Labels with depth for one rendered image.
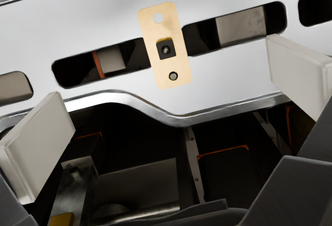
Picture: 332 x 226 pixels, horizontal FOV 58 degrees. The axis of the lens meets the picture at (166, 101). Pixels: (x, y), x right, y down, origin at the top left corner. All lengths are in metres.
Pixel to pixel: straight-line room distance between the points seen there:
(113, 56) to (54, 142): 0.28
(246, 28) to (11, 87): 0.26
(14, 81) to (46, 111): 0.19
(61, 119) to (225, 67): 0.19
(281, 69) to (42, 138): 0.13
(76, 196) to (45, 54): 0.15
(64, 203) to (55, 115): 0.18
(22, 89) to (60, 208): 0.13
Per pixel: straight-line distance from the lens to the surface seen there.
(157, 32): 0.30
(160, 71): 0.31
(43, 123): 0.17
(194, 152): 0.71
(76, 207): 0.34
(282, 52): 0.16
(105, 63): 0.45
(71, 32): 0.32
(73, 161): 0.38
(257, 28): 0.33
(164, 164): 0.40
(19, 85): 0.36
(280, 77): 0.18
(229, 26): 0.32
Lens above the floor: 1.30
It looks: 69 degrees down
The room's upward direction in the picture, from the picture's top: 178 degrees clockwise
